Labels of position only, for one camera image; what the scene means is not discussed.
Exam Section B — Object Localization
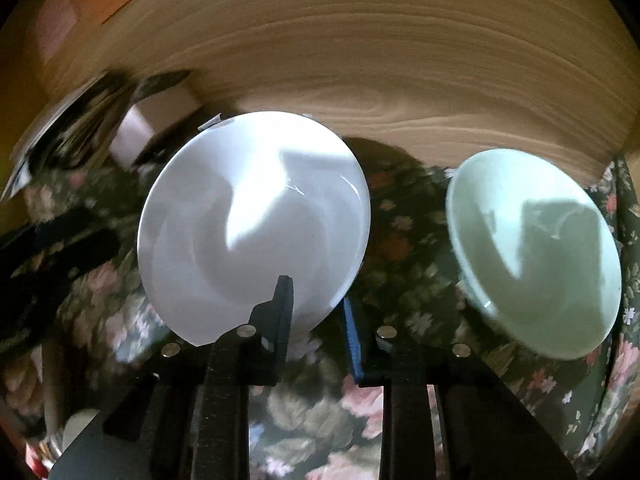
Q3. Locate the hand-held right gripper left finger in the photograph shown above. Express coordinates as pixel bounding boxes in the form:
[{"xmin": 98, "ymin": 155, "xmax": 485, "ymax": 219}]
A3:
[{"xmin": 50, "ymin": 275, "xmax": 296, "ymax": 480}]

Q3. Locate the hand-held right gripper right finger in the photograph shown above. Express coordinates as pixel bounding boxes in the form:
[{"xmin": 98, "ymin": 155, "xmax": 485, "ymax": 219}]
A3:
[{"xmin": 341, "ymin": 297, "xmax": 581, "ymax": 480}]

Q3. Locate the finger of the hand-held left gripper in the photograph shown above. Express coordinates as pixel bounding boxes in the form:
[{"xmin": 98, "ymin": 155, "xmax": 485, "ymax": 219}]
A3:
[
  {"xmin": 0, "ymin": 280, "xmax": 103, "ymax": 357},
  {"xmin": 0, "ymin": 222, "xmax": 122, "ymax": 293}
]

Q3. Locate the dark floral cloth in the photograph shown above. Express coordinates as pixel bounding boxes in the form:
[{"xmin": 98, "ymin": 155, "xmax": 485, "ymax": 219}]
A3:
[{"xmin": 0, "ymin": 155, "xmax": 640, "ymax": 480}]

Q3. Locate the stack of papers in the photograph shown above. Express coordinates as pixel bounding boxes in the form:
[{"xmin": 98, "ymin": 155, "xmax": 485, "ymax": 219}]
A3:
[{"xmin": 7, "ymin": 72, "xmax": 136, "ymax": 198}]

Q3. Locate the small white box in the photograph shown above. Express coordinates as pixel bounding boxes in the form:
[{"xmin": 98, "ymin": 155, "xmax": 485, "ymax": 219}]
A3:
[{"xmin": 109, "ymin": 87, "xmax": 202, "ymax": 167}]

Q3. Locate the light green bowl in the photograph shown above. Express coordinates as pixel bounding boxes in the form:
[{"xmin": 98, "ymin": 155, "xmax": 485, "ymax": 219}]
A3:
[{"xmin": 445, "ymin": 147, "xmax": 623, "ymax": 361}]

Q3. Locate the pink paper note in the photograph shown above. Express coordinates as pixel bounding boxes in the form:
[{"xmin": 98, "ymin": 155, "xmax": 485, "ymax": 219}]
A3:
[{"xmin": 37, "ymin": 0, "xmax": 82, "ymax": 63}]

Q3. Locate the wooden cabinet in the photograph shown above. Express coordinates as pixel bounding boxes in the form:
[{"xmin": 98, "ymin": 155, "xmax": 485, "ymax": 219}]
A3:
[{"xmin": 0, "ymin": 0, "xmax": 640, "ymax": 191}]

